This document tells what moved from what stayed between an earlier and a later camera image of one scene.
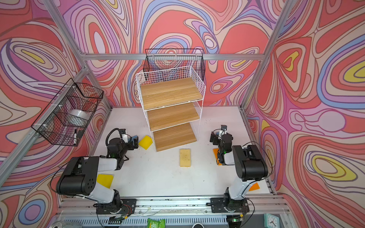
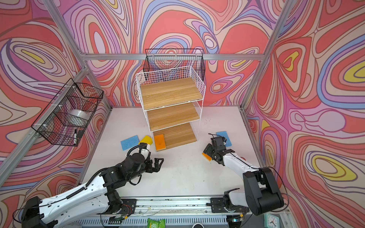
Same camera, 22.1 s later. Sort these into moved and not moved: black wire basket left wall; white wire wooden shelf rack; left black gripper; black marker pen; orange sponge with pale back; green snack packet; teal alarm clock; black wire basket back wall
Moved: orange sponge with pale back; left black gripper
Not moved: white wire wooden shelf rack; black marker pen; black wire basket left wall; teal alarm clock; green snack packet; black wire basket back wall
